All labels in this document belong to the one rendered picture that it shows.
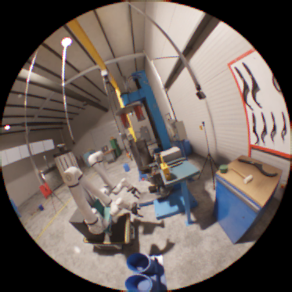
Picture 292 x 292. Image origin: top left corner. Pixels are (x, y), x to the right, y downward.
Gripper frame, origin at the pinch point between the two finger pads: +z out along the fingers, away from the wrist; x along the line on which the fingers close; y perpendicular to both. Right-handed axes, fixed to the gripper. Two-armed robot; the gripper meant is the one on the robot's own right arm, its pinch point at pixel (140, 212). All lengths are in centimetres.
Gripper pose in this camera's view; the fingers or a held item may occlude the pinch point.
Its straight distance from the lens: 123.8
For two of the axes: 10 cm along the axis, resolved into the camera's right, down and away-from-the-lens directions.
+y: -7.1, 6.9, -0.8
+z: 6.3, 6.9, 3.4
